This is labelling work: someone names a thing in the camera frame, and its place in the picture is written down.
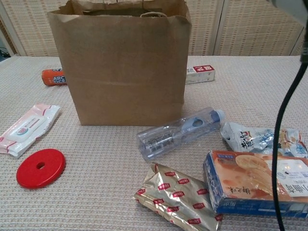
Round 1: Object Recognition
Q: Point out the clear plastic water bottle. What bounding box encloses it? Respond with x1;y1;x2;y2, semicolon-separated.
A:
136;107;226;161

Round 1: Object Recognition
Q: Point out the gold foil tea packet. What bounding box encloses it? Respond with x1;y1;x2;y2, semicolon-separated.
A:
133;163;223;231

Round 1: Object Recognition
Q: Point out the blue white snack bag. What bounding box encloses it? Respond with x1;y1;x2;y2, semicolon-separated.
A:
219;121;308;159

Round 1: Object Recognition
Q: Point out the orange biscuit box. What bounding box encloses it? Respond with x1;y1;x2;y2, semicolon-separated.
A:
203;150;308;219

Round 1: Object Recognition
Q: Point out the brown paper bag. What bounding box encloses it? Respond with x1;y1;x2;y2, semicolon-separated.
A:
47;0;193;127

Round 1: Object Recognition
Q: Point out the white red long box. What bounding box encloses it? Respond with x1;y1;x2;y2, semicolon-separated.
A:
185;64;216;85

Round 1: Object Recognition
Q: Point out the beige woven tablecloth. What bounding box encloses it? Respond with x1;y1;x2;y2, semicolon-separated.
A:
0;55;308;231

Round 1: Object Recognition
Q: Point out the orange roll pack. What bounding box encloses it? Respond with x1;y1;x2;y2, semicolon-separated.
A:
41;68;67;86

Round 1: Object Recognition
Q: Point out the red round disc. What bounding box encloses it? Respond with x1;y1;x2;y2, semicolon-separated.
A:
16;148;66;189

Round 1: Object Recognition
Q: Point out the pink wet wipes pack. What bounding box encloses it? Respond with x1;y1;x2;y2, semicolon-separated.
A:
0;103;61;159

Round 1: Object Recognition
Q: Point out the woven folding screen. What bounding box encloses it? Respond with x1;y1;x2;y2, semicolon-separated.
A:
0;0;308;57

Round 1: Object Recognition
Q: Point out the black cable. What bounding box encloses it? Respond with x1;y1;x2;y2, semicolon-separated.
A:
271;45;308;231

